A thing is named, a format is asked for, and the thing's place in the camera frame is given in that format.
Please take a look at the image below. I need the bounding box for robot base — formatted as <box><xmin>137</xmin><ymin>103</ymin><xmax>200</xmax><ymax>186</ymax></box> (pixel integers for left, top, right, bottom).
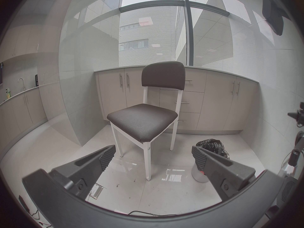
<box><xmin>277</xmin><ymin>131</ymin><xmax>304</xmax><ymax>223</ymax></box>

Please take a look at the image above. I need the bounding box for window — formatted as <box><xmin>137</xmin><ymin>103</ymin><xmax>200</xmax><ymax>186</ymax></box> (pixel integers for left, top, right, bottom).
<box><xmin>118</xmin><ymin>0</ymin><xmax>234</xmax><ymax>69</ymax></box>

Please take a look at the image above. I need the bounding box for beige sink cabinet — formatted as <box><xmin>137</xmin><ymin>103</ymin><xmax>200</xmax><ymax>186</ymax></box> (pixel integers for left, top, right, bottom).
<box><xmin>0</xmin><ymin>86</ymin><xmax>49</xmax><ymax>149</ymax></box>

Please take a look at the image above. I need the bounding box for white trash bin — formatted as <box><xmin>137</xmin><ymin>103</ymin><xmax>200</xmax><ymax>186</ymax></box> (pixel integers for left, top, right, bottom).
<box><xmin>191</xmin><ymin>162</ymin><xmax>210</xmax><ymax>184</ymax></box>

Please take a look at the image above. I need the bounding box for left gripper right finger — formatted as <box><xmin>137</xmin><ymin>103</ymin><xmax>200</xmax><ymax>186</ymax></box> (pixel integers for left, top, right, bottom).
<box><xmin>191</xmin><ymin>146</ymin><xmax>257</xmax><ymax>202</ymax></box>

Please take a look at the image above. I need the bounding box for grey white-framed chair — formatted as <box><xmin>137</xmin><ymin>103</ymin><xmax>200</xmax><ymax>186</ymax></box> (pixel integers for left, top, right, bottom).
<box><xmin>107</xmin><ymin>61</ymin><xmax>186</xmax><ymax>182</ymax></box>

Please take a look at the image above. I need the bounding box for black plastic bag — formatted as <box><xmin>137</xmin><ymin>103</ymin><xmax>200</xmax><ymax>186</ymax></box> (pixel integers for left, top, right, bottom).
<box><xmin>196</xmin><ymin>139</ymin><xmax>230</xmax><ymax>160</ymax></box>

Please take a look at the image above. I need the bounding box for black cable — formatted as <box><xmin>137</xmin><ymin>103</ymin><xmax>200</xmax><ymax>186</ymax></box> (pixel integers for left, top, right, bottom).
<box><xmin>128</xmin><ymin>210</ymin><xmax>179</xmax><ymax>217</ymax></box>
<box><xmin>19</xmin><ymin>194</ymin><xmax>53</xmax><ymax>225</ymax></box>

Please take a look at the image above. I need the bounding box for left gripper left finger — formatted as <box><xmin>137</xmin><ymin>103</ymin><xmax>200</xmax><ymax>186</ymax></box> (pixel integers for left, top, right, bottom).
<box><xmin>51</xmin><ymin>144</ymin><xmax>117</xmax><ymax>201</ymax></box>

